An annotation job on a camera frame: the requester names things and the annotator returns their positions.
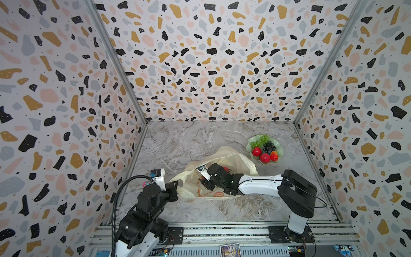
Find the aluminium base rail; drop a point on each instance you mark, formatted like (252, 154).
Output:
(203, 239)

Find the colourful card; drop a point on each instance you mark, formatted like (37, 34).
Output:
(230, 250)

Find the right corner aluminium post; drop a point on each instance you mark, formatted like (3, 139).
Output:
(334, 53)

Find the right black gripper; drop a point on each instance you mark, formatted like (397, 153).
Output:
(205, 183)

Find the green grapes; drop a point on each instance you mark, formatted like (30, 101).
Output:
(259, 141)

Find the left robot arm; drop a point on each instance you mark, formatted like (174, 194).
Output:
(141, 230)

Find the red apple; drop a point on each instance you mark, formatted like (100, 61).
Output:
(257, 152)
(265, 158)

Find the left corner aluminium post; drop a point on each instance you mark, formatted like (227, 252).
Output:
(101, 30)

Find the green scalloped bowl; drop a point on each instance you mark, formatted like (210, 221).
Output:
(279, 150)

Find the orange red mango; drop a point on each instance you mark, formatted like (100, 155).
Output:
(274, 156)

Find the corner aluminium post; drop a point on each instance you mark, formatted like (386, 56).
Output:
(101, 30)
(334, 53)

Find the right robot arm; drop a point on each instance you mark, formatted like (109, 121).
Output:
(298, 194)

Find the cream plastic bag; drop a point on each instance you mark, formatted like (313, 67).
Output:
(192, 188)

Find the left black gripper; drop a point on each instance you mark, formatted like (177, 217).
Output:
(172, 190)

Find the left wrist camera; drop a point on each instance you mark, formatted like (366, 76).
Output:
(157, 176)

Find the dark purple grapes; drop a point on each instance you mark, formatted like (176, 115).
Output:
(268, 147)

